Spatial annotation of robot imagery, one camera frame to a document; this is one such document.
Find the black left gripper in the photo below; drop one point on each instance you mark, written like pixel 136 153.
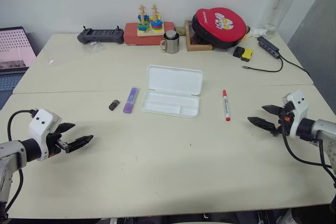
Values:
pixel 53 142

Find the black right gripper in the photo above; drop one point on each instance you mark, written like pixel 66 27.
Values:
pixel 284 125

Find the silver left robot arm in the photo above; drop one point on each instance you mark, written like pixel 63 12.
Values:
pixel 10 150

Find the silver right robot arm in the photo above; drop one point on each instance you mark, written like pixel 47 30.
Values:
pixel 324 129

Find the white open pencil case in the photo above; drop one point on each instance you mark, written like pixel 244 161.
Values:
pixel 170 104

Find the red and black round bag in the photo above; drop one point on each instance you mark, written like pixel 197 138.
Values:
pixel 220 23

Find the red whiteboard marker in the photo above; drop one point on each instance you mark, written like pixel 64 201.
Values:
pixel 226 106

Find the small black cap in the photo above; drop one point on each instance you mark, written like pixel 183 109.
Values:
pixel 113 105

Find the purple highlighter pen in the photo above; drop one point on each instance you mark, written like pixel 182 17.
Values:
pixel 130 102

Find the yellow and black eraser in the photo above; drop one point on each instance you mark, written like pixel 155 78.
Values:
pixel 247 54

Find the dark grey USB hub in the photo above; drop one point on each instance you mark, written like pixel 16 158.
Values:
pixel 267 46

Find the black block eraser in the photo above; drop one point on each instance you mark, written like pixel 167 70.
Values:
pixel 238 51

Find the crumpled white tissue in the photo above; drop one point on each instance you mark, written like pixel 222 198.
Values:
pixel 256 32

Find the clear plastic bag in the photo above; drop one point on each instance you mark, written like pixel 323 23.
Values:
pixel 93 47

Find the grey handheld controller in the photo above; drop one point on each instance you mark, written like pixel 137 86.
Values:
pixel 101 36

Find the open laptop computer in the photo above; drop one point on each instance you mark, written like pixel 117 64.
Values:
pixel 13 48

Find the clear bottle with green lid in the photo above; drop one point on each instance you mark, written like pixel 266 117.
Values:
pixel 282 3

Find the red rectangular box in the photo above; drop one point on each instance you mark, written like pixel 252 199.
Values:
pixel 131 35

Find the stainless steel mug with lid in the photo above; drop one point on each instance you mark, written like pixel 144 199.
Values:
pixel 172 43

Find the wooden colourful stacking toy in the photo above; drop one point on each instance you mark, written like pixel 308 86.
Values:
pixel 149 26

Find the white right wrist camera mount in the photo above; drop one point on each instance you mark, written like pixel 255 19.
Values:
pixel 299 108

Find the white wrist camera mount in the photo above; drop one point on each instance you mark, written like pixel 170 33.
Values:
pixel 299 108
pixel 39 127

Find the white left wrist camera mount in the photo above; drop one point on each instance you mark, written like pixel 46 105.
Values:
pixel 39 127

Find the wooden frame tray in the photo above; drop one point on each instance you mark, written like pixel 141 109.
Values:
pixel 195 47

